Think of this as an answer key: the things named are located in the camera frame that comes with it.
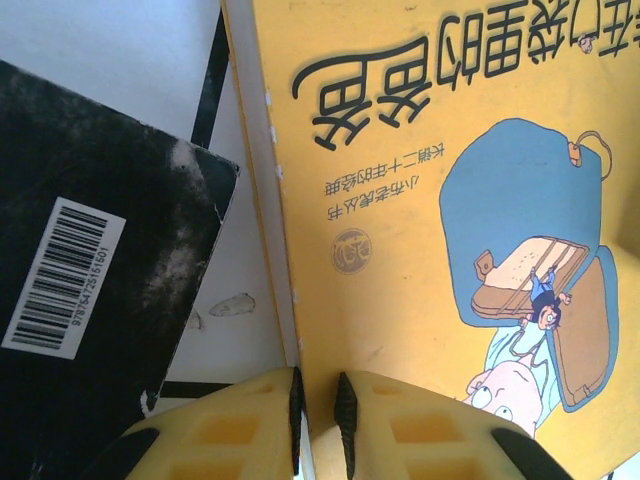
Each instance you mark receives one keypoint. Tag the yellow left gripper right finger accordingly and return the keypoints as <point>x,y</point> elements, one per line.
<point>425,435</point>

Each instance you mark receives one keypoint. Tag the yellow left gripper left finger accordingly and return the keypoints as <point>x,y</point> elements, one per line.
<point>225,435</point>

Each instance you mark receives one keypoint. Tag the yellow cartoon cover book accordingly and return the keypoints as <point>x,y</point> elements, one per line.
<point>400,225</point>

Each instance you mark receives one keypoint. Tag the black book with barcode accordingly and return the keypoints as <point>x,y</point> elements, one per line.
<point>125,175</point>

